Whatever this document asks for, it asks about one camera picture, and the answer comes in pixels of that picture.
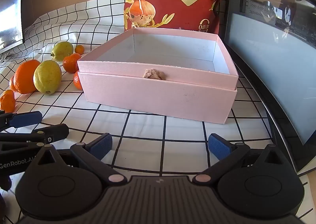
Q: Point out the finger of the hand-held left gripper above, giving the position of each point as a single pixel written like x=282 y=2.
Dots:
x=54 y=132
x=24 y=119

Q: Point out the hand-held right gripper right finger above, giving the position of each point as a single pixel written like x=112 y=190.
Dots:
x=218 y=146

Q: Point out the large orange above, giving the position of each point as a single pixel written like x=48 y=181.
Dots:
x=24 y=75

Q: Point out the red snack bag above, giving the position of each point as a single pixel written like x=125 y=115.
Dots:
x=172 y=11

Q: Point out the yellow-green pear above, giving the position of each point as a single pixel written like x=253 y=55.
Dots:
x=61 y=50
x=47 y=77

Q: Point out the pink cardboard box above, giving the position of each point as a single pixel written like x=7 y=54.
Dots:
x=158 y=98

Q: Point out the white black grid cloth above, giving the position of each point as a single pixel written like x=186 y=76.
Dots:
x=145 y=125

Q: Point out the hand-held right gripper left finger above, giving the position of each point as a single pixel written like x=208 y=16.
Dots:
x=101 y=145

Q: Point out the black framed monitor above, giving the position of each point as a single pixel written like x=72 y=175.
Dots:
x=9 y=16

